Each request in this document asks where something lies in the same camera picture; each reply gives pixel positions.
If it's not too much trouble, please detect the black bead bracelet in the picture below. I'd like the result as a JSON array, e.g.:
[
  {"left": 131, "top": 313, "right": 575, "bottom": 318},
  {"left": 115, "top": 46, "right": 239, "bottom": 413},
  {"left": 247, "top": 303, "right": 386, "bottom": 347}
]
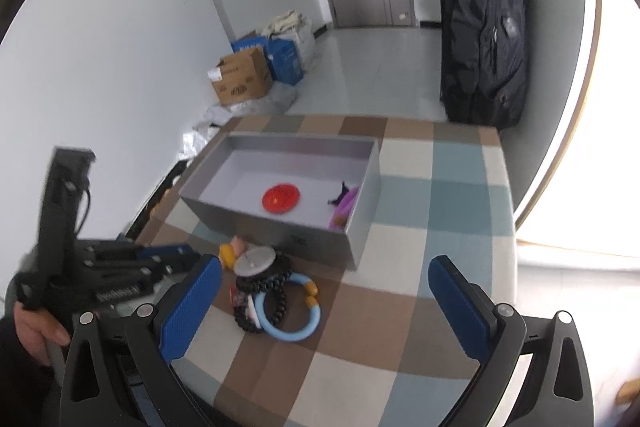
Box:
[{"left": 234, "top": 254, "right": 293, "bottom": 334}]

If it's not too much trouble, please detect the brown cardboard carton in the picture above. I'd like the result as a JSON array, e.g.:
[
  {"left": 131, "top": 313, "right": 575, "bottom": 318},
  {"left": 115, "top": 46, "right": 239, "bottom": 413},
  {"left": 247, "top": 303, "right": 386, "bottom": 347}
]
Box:
[{"left": 209, "top": 47, "right": 274, "bottom": 106}]

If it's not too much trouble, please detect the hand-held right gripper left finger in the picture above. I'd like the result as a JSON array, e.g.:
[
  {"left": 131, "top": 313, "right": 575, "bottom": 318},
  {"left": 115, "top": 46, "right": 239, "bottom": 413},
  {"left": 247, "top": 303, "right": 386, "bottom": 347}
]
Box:
[{"left": 59, "top": 253, "right": 223, "bottom": 427}]

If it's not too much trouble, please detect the purple hair tie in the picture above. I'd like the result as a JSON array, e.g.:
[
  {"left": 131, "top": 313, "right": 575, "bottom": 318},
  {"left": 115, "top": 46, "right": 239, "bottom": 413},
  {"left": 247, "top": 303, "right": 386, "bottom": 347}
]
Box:
[{"left": 327, "top": 186, "right": 361, "bottom": 228}]

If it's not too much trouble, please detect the light blue ring bracelet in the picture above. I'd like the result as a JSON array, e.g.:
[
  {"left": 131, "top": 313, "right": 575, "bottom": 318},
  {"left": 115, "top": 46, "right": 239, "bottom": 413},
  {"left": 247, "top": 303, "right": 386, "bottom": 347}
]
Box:
[{"left": 254, "top": 272, "right": 321, "bottom": 342}]

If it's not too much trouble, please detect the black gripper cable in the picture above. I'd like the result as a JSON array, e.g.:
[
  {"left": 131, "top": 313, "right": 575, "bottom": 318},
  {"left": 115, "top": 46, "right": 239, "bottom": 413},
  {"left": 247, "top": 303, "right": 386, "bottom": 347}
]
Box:
[{"left": 75, "top": 179, "right": 94, "bottom": 238}]

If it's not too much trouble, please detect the grey cardboard box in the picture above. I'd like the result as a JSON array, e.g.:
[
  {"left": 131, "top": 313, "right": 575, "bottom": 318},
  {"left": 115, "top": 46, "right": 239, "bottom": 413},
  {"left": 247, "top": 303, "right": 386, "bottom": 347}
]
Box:
[{"left": 179, "top": 132, "right": 382, "bottom": 271}]

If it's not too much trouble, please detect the grey round compact mirror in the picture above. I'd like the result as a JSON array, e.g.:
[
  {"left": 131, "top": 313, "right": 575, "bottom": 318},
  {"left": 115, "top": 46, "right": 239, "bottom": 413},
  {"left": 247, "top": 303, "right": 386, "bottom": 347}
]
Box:
[{"left": 235, "top": 245, "right": 277, "bottom": 278}]

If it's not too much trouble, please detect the silver plastic wrap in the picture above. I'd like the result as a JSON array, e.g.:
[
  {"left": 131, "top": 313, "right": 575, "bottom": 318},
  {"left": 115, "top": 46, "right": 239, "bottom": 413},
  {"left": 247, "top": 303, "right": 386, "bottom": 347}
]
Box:
[{"left": 177, "top": 84, "right": 298, "bottom": 162}]

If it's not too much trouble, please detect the white cloth bag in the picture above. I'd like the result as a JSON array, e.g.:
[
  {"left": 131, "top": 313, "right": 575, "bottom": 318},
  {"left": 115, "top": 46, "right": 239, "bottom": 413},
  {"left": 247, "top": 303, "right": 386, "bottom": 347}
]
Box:
[{"left": 260, "top": 9, "right": 318, "bottom": 70}]

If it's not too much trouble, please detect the black frame with holes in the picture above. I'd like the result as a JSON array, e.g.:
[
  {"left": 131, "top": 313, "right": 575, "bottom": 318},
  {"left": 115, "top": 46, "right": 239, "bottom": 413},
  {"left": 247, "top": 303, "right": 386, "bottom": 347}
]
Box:
[{"left": 117, "top": 159, "right": 191, "bottom": 243}]

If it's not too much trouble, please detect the red round disc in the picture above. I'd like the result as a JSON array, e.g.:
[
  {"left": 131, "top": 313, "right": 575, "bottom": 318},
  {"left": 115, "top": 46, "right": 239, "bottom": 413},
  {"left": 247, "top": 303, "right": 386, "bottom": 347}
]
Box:
[{"left": 262, "top": 183, "right": 302, "bottom": 215}]

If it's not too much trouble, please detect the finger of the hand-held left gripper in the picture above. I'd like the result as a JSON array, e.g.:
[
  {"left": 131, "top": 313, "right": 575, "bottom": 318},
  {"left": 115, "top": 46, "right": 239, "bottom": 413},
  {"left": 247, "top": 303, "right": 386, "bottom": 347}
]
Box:
[
  {"left": 87, "top": 259, "right": 177, "bottom": 289},
  {"left": 82, "top": 243, "right": 202, "bottom": 269}
]

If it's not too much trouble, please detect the black backpack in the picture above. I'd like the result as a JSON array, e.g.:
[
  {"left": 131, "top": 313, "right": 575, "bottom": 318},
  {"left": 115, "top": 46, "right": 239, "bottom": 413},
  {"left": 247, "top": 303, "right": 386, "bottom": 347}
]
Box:
[{"left": 440, "top": 0, "right": 530, "bottom": 130}]

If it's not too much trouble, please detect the blue cardboard carton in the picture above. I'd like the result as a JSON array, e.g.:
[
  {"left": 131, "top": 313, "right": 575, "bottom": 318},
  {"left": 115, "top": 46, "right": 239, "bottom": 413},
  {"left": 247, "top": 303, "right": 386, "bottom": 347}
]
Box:
[{"left": 231, "top": 34, "right": 306, "bottom": 86}]

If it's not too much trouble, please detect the checkered tablecloth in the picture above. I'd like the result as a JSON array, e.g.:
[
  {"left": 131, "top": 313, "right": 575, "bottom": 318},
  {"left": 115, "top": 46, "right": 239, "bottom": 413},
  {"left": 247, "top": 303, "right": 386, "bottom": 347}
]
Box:
[{"left": 135, "top": 114, "right": 518, "bottom": 427}]

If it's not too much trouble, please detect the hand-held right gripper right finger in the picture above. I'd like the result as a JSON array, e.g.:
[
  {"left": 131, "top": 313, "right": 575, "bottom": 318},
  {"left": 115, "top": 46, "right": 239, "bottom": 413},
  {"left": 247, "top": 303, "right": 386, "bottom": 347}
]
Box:
[{"left": 427, "top": 255, "right": 596, "bottom": 427}]

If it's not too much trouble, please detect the yellow pink charm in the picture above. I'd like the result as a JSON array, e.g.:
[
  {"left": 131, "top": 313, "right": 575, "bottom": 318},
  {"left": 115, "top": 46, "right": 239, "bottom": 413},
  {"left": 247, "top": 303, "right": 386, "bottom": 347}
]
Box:
[{"left": 219, "top": 236, "right": 248, "bottom": 270}]

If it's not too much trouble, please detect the person's left hand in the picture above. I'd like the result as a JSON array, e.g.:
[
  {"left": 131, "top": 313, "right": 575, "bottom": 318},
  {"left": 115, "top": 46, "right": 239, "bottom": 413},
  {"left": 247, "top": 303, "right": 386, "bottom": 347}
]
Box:
[{"left": 12, "top": 302, "right": 72, "bottom": 368}]

